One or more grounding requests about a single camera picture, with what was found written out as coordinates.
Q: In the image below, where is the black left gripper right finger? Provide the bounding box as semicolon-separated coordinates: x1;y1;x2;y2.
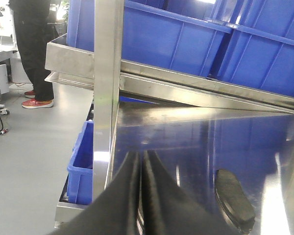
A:
141;150;240;235

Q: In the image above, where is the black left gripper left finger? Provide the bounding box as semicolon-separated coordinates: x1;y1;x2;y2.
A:
51;151;140;235

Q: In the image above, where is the dark brake pad middle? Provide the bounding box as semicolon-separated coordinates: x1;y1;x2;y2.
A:
214;168;256;235

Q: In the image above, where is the blue bin lower shelf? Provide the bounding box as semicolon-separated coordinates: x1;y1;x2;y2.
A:
67;120;94;205

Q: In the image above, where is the blue plastic bin left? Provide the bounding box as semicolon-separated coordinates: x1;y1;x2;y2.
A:
66;0;232;78

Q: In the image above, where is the blue plastic bin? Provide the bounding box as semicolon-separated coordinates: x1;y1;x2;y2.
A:
210;0;294;97
66;0;232;78

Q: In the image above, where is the blue plastic bin right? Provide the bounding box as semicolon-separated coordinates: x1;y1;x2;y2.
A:
210;0;294;97

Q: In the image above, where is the person in black clothes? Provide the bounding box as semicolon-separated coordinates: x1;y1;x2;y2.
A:
9;0;54;109

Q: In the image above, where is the stainless steel rack frame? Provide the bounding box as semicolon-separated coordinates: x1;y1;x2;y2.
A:
46;0;294;235

